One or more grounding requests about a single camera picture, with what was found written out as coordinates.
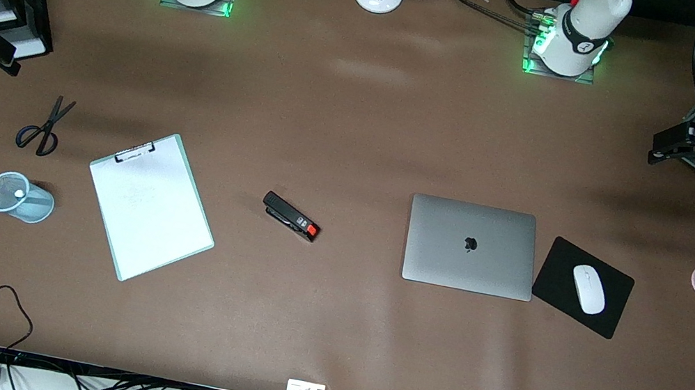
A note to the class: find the silver laptop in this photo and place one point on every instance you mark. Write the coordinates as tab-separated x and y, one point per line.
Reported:
450	255

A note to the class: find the black scissors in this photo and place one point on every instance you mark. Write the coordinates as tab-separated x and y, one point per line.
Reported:
50	126

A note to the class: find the light blue mesh cup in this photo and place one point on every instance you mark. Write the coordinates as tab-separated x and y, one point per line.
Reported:
34	210

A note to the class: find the white computer mouse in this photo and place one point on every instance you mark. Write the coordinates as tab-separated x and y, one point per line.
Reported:
588	290

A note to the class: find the black mouse pad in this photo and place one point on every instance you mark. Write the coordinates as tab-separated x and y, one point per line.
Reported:
558	287

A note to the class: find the mint clipboard with white paper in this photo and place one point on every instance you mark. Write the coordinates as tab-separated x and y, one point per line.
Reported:
157	234

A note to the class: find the black stapler with red tip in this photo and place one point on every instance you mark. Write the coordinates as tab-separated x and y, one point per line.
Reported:
288	215

